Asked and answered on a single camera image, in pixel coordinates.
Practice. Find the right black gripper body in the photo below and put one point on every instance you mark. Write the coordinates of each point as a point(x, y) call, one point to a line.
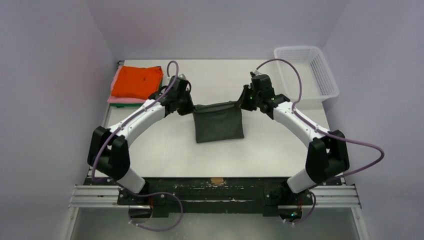
point(247, 101)

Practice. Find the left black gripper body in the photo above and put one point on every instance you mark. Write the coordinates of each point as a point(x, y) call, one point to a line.
point(185, 106)

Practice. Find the dark grey t-shirt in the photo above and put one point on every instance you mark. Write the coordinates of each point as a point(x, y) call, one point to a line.
point(218, 122)

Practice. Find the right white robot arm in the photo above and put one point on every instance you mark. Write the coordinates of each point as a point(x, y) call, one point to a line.
point(326, 157)

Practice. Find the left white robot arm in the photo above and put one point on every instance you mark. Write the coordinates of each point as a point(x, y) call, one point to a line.
point(109, 147)

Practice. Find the white plastic basket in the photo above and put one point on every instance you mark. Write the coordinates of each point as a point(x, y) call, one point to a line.
point(317, 80)

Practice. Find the folded green t-shirt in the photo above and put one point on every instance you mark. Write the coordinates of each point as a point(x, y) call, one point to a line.
point(126, 105)

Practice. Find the brown tape piece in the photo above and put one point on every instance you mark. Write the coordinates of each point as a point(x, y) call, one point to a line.
point(216, 181)

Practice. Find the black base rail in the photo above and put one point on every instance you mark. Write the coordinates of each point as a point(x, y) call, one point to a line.
point(266, 196)

